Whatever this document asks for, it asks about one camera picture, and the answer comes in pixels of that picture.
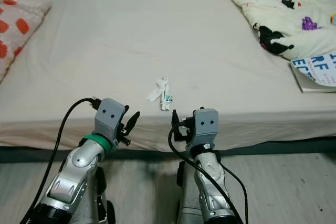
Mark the white book with blue lettering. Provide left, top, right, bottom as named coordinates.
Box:
left=290, top=54, right=336, bottom=93

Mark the cream cartoon print blanket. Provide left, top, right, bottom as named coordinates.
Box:
left=227, top=0, right=336, bottom=62

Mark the pink patterned pillow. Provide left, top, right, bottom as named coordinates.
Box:
left=0, top=0, right=52, bottom=82

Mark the white crumpled wrapper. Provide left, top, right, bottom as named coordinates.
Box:
left=146, top=74, right=174, bottom=112

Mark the silver left robot leg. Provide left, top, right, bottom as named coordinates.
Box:
left=92, top=166, right=116, bottom=224

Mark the silver robot leg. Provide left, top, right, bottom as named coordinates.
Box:
left=92, top=166, right=116, bottom=224
left=176, top=161, right=201, bottom=224

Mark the silver right robot leg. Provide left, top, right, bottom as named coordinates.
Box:
left=176, top=161, right=201, bottom=224

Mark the cream sheeted mattress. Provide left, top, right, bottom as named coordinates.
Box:
left=0, top=0, right=336, bottom=152

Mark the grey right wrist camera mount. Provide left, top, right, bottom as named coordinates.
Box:
left=191, top=108, right=220, bottom=147

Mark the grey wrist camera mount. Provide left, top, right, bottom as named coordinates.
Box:
left=191, top=108, right=220, bottom=147
left=94, top=98, right=127, bottom=136

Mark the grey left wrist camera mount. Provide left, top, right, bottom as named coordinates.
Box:
left=94, top=98, right=127, bottom=136

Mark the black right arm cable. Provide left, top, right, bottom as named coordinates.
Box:
left=168, top=124, right=249, bottom=224

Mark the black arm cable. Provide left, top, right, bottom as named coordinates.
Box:
left=168, top=124, right=249, bottom=224
left=20, top=97, right=96, bottom=224

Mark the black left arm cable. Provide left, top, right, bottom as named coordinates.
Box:
left=20, top=97, right=96, bottom=224

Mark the dark teal bed frame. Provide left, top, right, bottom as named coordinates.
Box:
left=0, top=143, right=336, bottom=164

